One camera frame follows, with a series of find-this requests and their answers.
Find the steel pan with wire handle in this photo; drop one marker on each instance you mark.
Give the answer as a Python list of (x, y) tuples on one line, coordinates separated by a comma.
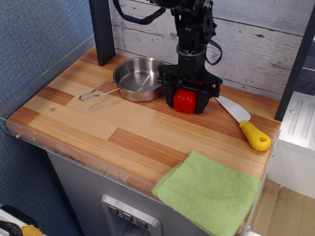
[(136, 79)]

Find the grey toy cabinet front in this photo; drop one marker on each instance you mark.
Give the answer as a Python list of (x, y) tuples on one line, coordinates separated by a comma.
[(84, 188)]

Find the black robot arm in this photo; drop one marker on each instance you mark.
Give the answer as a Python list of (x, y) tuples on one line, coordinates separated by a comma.
[(195, 28)]

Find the silver button dispenser panel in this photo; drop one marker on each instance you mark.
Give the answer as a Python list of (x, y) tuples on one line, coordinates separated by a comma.
[(126, 220)]

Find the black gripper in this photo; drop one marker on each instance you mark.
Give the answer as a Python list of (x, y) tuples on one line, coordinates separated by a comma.
[(190, 74)]

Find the right dark frame post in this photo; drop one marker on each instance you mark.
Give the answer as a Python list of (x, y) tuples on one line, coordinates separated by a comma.
[(297, 67)]

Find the green woven cloth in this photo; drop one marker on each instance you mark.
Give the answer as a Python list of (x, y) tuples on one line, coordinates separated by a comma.
[(214, 197)]

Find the white ridged side counter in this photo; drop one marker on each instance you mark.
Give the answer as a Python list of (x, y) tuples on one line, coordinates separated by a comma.
[(292, 164)]

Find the left dark frame post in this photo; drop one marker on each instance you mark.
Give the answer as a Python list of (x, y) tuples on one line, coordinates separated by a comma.
[(102, 27)]

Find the clear acrylic edge guard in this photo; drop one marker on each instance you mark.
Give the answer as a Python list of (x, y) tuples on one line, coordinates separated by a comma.
[(141, 140)]

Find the black yellow object at corner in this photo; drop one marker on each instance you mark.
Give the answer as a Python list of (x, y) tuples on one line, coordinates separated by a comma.
[(15, 223)]

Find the toy knife yellow handle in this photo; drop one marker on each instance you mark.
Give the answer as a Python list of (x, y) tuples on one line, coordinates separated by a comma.
[(256, 138)]

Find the dark frame post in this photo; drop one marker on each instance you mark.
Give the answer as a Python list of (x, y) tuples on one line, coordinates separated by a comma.
[(297, 67), (102, 27)]

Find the red toy capsicum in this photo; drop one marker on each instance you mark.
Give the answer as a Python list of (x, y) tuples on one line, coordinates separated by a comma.
[(185, 101)]

